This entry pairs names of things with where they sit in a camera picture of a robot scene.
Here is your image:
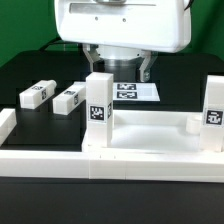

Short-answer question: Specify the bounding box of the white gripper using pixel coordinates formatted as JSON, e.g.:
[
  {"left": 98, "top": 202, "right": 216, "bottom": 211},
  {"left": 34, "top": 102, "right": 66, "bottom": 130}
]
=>
[{"left": 54, "top": 0, "right": 191, "bottom": 82}]

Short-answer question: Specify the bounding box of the white desk top tray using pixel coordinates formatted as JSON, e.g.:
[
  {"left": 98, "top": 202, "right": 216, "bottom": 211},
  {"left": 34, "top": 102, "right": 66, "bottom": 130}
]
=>
[{"left": 81, "top": 110, "right": 224, "bottom": 155}]

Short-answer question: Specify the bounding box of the white fiducial marker sheet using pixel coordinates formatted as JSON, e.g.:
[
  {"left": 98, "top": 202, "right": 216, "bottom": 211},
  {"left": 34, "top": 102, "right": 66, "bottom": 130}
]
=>
[{"left": 113, "top": 82, "right": 160, "bottom": 102}]

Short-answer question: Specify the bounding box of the black cable with connector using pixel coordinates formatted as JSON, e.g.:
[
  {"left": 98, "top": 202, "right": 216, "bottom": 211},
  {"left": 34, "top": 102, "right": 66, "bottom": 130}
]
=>
[{"left": 39, "top": 35, "right": 68, "bottom": 52}]

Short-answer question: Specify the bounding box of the white U-shaped fence frame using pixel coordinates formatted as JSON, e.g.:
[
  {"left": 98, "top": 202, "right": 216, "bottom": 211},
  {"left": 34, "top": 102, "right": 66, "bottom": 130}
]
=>
[{"left": 0, "top": 107, "right": 224, "bottom": 184}]

